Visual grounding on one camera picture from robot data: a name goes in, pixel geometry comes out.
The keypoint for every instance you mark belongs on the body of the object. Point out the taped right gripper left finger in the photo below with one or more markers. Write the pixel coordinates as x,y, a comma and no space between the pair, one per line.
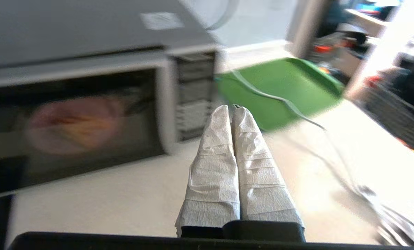
214,173

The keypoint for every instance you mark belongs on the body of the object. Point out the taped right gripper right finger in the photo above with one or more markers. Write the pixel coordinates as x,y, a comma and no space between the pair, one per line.
262,180

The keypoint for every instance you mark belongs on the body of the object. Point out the purple plate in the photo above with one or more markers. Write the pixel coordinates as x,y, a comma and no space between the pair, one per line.
75,125

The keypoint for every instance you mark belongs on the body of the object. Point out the silver microwave oven body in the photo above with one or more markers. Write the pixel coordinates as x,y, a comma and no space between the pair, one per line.
71,27

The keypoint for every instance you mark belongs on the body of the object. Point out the green plastic tray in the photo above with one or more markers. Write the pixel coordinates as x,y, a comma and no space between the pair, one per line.
290,86

